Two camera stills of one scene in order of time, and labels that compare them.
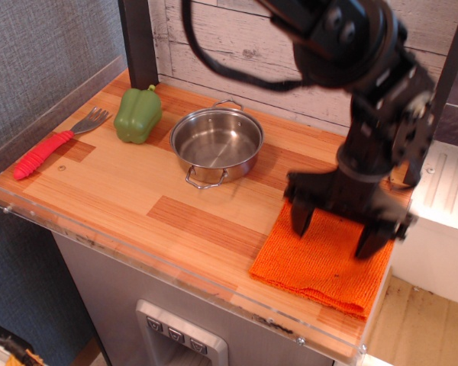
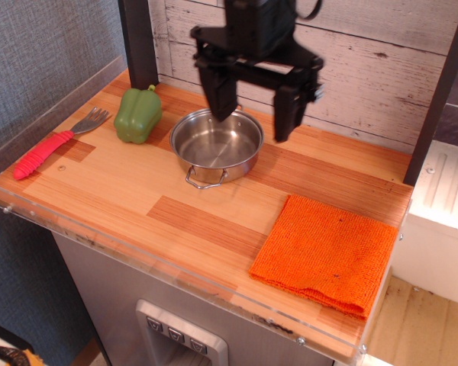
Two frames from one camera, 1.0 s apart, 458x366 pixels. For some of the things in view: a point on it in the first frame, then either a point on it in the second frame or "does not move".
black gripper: (359, 190) → (258, 42)
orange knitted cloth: (324, 261) does not move
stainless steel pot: (217, 142) does not move
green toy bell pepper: (139, 113) does not move
